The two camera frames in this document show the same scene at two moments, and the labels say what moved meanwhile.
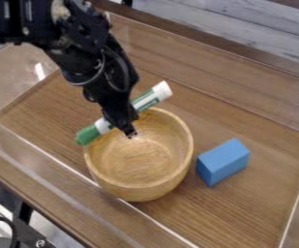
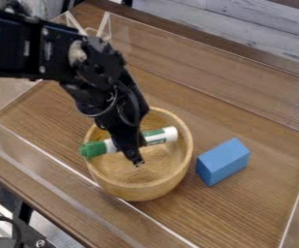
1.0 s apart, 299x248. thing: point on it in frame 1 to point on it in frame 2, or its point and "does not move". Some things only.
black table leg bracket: x=27 y=235 does not move
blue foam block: x=223 y=162 does not move
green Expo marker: x=146 y=99 to x=154 y=137
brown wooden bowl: x=138 y=169 does not move
